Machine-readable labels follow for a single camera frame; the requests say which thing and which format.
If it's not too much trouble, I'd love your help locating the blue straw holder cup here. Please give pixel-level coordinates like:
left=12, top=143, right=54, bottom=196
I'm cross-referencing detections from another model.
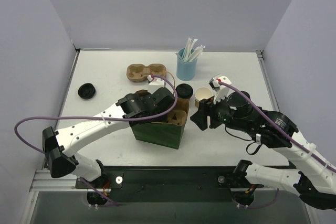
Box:
left=176, top=48, right=197, bottom=81

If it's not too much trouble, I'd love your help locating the black plastic cup lid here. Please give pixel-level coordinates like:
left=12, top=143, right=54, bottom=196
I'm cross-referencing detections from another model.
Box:
left=175, top=83, right=194, bottom=97

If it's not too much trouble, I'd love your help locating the brown cardboard cup carrier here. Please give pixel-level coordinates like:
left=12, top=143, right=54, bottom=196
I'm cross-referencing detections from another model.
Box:
left=152, top=109, right=187, bottom=126
left=126, top=63, right=166, bottom=82

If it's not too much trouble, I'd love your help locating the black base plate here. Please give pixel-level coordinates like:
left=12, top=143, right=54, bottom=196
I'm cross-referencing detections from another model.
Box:
left=76, top=165, right=263, bottom=206

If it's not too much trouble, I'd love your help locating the brown paper cup stack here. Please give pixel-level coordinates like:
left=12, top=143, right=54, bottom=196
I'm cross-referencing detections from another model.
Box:
left=194, top=87, right=213, bottom=108

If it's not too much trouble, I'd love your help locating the aluminium table rail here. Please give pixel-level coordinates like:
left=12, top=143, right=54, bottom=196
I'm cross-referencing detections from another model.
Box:
left=54, top=49, right=82, bottom=130

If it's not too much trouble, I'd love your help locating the green paper bag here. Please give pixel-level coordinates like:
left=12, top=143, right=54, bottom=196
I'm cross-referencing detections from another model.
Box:
left=130, top=71, right=191, bottom=150

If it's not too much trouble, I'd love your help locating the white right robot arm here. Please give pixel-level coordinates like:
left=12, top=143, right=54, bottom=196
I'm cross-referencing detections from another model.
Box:
left=190, top=91, right=335, bottom=210

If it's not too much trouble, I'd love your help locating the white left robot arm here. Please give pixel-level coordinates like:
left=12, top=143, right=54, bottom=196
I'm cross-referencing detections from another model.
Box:
left=42, top=88, right=175, bottom=188

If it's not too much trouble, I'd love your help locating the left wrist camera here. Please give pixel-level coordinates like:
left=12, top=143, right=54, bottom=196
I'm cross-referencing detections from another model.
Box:
left=147, top=76, right=166, bottom=94

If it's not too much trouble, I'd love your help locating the single brown paper cup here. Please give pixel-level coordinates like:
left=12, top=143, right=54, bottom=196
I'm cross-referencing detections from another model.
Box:
left=178, top=96, right=191, bottom=102

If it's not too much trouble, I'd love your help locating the black lid stack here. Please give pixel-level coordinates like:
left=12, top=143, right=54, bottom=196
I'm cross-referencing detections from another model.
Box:
left=77, top=83, right=96, bottom=100

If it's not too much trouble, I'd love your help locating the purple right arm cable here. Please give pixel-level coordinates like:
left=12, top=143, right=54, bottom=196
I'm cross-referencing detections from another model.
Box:
left=219, top=81, right=336, bottom=209

